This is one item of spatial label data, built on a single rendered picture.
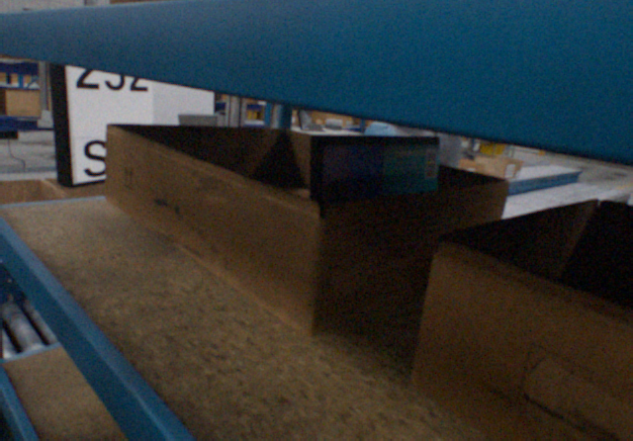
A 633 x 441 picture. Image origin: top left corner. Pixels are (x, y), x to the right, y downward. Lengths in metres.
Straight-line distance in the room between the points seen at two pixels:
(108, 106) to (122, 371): 0.87
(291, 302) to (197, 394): 0.10
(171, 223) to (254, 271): 0.14
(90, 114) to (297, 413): 0.90
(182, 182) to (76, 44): 0.20
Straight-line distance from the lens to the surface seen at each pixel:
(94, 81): 1.10
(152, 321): 0.36
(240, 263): 0.40
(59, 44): 0.33
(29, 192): 2.04
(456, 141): 1.52
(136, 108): 1.18
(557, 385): 0.27
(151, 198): 0.53
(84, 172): 1.09
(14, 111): 6.08
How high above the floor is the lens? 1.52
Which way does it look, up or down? 14 degrees down
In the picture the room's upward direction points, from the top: 7 degrees clockwise
